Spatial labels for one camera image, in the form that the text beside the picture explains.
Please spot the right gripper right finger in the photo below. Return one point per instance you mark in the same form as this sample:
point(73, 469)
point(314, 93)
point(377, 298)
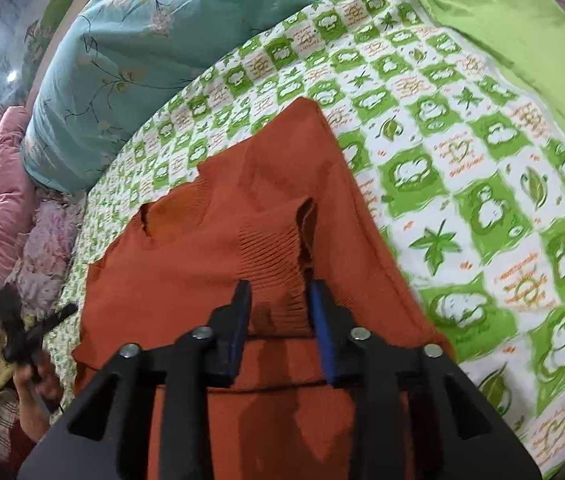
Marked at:
point(417, 414)

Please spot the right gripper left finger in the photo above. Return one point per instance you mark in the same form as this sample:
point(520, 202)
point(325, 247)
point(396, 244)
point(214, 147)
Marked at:
point(106, 432)

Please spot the orange knitted sweater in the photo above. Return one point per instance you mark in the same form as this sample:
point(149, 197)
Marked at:
point(274, 210)

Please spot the dark red sleeve forearm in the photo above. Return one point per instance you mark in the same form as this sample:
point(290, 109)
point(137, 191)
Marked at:
point(21, 446)

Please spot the person's left hand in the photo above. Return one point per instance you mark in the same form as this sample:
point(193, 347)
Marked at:
point(37, 387)

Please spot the purple floral pillow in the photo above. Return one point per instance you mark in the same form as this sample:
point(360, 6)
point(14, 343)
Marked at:
point(40, 272)

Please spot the green white patterned bedsheet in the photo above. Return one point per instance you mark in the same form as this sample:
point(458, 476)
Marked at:
point(462, 170)

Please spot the teal floral duvet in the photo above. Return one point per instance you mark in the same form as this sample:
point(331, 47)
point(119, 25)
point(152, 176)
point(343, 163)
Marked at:
point(121, 60)

